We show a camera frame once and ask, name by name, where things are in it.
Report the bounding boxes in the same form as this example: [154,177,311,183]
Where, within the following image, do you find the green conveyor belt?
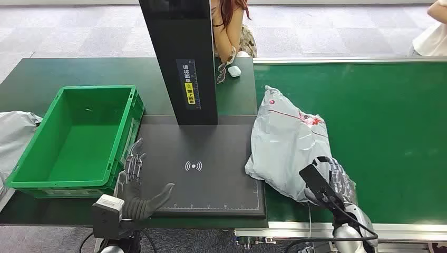
[234,56,447,242]

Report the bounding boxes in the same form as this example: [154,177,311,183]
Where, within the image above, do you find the green plastic crate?
[6,85,145,199]

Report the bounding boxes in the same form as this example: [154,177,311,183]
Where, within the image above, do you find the white poly mailer package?
[244,85,352,204]

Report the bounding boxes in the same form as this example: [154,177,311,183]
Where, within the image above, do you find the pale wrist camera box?
[91,194,125,240]
[299,163,345,210]

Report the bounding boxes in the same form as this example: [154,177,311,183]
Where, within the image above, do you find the black inbound scanner machine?
[136,0,267,219]

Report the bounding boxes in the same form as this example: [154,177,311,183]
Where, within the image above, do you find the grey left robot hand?
[114,138,176,221]

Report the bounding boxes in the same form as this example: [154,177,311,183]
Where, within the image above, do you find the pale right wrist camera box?
[299,163,345,210]

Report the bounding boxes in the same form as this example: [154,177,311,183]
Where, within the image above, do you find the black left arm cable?
[78,231,95,253]

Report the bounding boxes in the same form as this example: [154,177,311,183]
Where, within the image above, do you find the dark green table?
[0,57,269,230]

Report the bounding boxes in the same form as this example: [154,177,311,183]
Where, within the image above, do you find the yellow and black machine label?
[176,59,202,111]

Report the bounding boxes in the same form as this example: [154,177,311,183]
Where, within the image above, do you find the grey plastic bag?
[0,111,43,210]

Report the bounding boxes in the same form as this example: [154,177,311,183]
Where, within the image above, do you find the eyeglasses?
[216,63,227,85]

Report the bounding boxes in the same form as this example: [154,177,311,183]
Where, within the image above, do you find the metal conveyor bracket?
[236,236,277,250]

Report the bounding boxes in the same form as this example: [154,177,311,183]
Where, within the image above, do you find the person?
[409,0,447,57]
[211,0,258,66]

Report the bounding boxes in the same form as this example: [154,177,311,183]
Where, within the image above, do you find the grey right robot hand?
[304,157,357,212]

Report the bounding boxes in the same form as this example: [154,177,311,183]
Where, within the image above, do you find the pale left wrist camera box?
[91,194,125,240]

